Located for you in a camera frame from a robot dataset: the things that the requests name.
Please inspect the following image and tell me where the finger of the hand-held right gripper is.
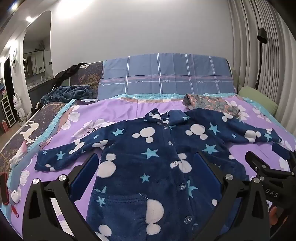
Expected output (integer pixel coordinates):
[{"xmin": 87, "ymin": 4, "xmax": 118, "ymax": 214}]
[
  {"xmin": 272, "ymin": 143, "xmax": 296, "ymax": 161},
  {"xmin": 245, "ymin": 151, "xmax": 296, "ymax": 180}
]

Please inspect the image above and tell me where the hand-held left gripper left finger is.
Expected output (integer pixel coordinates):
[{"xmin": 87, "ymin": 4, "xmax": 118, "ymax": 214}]
[{"xmin": 22, "ymin": 153, "xmax": 102, "ymax": 241}]

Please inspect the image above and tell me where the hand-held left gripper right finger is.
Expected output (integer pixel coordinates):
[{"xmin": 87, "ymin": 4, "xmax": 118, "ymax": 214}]
[{"xmin": 193, "ymin": 151, "xmax": 271, "ymax": 241}]

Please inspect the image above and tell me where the navy fleece pajama top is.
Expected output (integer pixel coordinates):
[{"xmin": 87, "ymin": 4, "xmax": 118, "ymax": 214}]
[{"xmin": 35, "ymin": 108, "xmax": 284, "ymax": 241}]

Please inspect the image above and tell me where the person's right hand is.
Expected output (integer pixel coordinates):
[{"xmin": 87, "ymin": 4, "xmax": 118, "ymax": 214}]
[{"xmin": 269, "ymin": 206, "xmax": 278, "ymax": 227}]

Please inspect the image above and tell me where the green pillow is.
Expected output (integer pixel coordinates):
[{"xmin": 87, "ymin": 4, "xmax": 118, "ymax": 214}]
[{"xmin": 238, "ymin": 86, "xmax": 278, "ymax": 116}]

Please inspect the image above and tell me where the folded floral cloth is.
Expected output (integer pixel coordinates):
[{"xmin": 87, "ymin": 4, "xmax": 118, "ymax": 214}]
[{"xmin": 183, "ymin": 93, "xmax": 241, "ymax": 117}]

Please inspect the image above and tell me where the dark floral quilt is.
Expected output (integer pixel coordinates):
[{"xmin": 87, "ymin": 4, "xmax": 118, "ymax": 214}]
[{"xmin": 0, "ymin": 102, "xmax": 71, "ymax": 186}]

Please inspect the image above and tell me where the purple floral bed sheet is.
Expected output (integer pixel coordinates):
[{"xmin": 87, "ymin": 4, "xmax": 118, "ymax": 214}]
[{"xmin": 0, "ymin": 94, "xmax": 296, "ymax": 241}]

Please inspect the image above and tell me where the beige pleated curtain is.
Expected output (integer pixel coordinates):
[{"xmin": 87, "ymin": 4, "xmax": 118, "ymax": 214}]
[{"xmin": 228, "ymin": 0, "xmax": 296, "ymax": 130}]

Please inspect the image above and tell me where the crumpled dark blue blanket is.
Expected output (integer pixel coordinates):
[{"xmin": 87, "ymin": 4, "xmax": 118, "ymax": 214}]
[{"xmin": 40, "ymin": 85, "xmax": 93, "ymax": 105}]

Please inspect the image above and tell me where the white bear figurine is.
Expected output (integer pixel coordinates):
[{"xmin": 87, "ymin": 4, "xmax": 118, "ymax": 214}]
[{"xmin": 13, "ymin": 93, "xmax": 26, "ymax": 123}]

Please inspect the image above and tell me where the grey counter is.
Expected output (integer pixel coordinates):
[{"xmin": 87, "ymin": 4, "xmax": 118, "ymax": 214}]
[{"xmin": 26, "ymin": 76, "xmax": 55, "ymax": 105}]

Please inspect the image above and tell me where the white ladder shelf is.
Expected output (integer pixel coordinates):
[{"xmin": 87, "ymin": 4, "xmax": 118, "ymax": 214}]
[{"xmin": 0, "ymin": 95, "xmax": 16, "ymax": 128}]

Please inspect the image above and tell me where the dark floral pillow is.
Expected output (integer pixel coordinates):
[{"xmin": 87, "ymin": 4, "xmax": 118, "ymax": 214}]
[{"xmin": 69, "ymin": 61, "xmax": 104, "ymax": 90}]

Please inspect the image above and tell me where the black garment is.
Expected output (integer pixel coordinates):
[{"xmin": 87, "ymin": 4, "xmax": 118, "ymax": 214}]
[{"xmin": 52, "ymin": 62, "xmax": 88, "ymax": 90}]

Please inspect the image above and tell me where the blue plaid pillow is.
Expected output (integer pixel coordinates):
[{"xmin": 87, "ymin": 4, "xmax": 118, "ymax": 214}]
[{"xmin": 97, "ymin": 53, "xmax": 237, "ymax": 101}]

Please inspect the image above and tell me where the black floor lamp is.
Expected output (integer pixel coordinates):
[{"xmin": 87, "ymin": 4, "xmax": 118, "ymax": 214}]
[{"xmin": 254, "ymin": 28, "xmax": 269, "ymax": 90}]

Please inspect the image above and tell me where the wall mirror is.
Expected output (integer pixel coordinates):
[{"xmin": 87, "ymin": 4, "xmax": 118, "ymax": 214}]
[{"xmin": 23, "ymin": 50, "xmax": 46, "ymax": 76}]

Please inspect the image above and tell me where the white bear wall clock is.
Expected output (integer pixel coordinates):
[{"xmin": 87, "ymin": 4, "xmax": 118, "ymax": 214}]
[{"xmin": 10, "ymin": 50, "xmax": 19, "ymax": 75}]

